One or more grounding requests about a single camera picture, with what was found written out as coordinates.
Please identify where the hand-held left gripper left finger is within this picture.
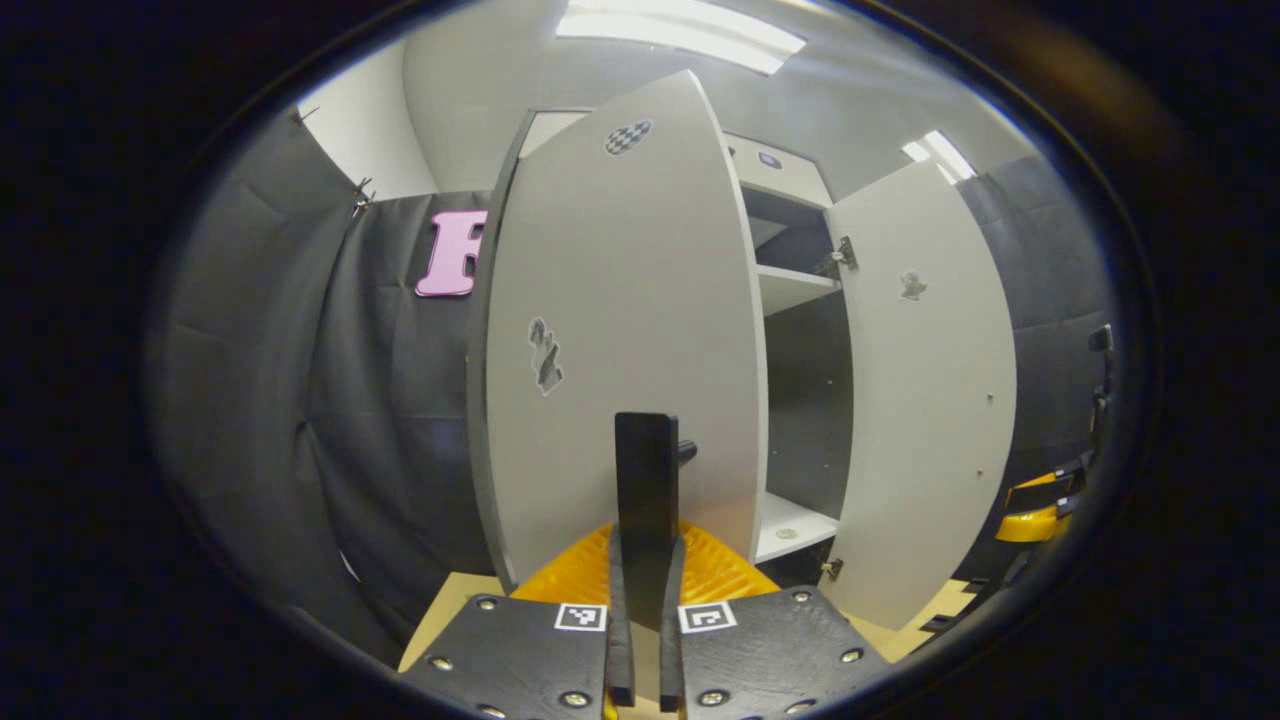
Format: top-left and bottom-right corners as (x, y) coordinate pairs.
(400, 525), (637, 720)

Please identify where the grey cabinet drawer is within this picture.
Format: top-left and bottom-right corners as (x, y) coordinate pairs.
(722, 133), (834, 209)

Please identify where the cabinet door with cube sticker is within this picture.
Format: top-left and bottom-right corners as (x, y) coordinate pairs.
(820, 160), (1018, 631)

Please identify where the black backdrop cloth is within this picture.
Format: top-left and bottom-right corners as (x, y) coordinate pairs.
(150, 110), (1116, 661)

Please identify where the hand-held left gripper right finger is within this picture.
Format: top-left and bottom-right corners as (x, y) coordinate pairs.
(660, 520), (891, 720)

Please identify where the large ceiling light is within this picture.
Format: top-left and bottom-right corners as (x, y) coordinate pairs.
(555, 0), (807, 77)

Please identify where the cabinet door with checkered sticker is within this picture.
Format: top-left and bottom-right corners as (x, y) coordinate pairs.
(467, 70), (769, 633)

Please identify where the small ceiling light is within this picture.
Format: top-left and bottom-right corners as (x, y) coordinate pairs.
(900, 130), (977, 187)

